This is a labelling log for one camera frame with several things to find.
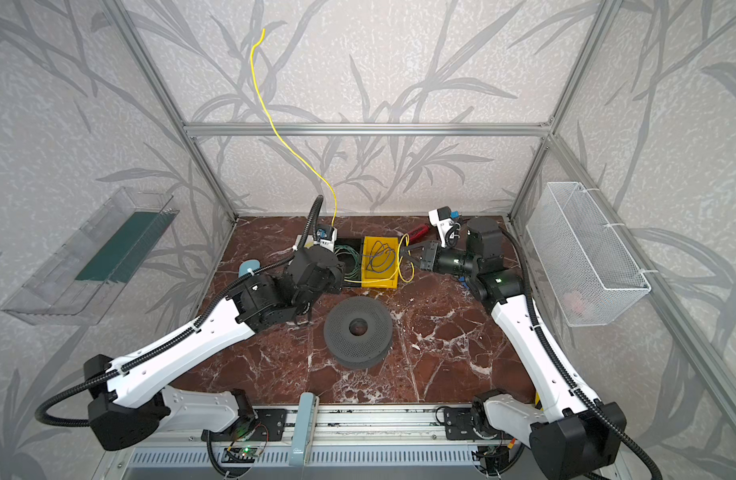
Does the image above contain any grey perforated spool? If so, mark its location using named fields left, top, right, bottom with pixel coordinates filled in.
left=324, top=296, right=393, bottom=370

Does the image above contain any yellow cable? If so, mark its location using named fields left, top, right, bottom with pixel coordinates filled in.
left=249, top=28, right=416, bottom=286

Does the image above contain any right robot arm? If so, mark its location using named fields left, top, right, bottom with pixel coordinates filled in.
left=398, top=217, right=663, bottom=479

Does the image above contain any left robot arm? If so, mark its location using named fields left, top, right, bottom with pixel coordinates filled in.
left=34, top=196, right=344, bottom=451

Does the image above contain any yellow plastic bin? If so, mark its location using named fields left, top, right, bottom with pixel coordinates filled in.
left=361, top=236, right=399, bottom=289

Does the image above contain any black plastic bin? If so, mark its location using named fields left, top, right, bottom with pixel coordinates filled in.
left=334, top=238, right=363, bottom=281

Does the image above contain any pink object in basket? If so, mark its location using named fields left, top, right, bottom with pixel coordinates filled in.
left=562, top=290, right=594, bottom=319

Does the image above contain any light blue toy shovel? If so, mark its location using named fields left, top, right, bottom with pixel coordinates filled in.
left=238, top=259, right=261, bottom=277

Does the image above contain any green circuit board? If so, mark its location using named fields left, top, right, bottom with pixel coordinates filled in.
left=221, top=444, right=266, bottom=465

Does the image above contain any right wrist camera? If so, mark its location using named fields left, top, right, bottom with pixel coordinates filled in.
left=428, top=206, right=461, bottom=249

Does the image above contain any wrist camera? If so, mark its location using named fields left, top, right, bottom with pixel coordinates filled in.
left=293, top=225, right=338, bottom=252
left=428, top=206, right=461, bottom=249

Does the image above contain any blue cable coil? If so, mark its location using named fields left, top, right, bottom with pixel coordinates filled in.
left=365, top=241, right=397, bottom=275

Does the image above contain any green cable coil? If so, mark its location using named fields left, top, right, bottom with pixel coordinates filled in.
left=334, top=244, right=362, bottom=280

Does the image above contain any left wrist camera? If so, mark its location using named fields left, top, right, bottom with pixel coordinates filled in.
left=293, top=225, right=338, bottom=252

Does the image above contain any white wire mesh basket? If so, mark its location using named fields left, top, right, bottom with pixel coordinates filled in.
left=526, top=182, right=651, bottom=327

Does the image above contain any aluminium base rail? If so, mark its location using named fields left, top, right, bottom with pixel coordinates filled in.
left=122, top=402, right=544, bottom=473

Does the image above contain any clear plastic wall tray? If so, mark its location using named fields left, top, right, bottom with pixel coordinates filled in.
left=1, top=187, right=179, bottom=326

